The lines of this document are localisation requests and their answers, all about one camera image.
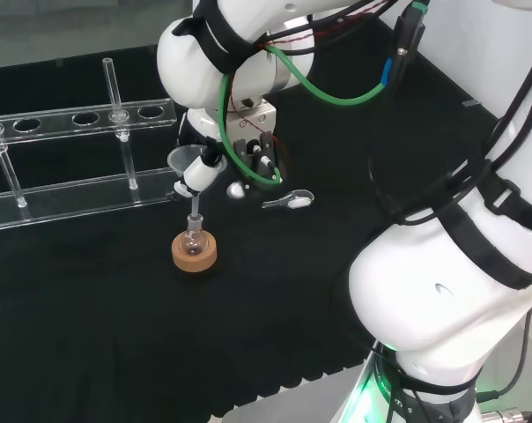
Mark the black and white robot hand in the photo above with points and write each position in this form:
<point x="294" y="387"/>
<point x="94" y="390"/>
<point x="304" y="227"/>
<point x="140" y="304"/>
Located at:
<point x="200" y="174"/>

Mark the black bench cloth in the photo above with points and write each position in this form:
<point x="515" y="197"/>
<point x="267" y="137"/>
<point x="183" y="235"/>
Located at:
<point x="94" y="330"/>

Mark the translucent white plastic funnel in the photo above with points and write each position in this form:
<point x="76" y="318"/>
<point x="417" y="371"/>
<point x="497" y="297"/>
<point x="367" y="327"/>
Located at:
<point x="178" y="158"/>

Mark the clear weighing funnel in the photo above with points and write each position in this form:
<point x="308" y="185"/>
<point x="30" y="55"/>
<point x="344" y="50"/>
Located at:
<point x="299" y="201"/>

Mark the clear acrylic funnel stand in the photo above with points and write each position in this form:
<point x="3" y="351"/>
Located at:
<point x="50" y="127"/>

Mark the clear glass round-bottom flask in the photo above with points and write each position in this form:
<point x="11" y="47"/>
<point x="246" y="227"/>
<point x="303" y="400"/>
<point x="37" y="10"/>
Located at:
<point x="192" y="245"/>

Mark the grey tape strip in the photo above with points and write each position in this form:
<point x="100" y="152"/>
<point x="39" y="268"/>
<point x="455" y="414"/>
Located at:
<point x="470" y="104"/>

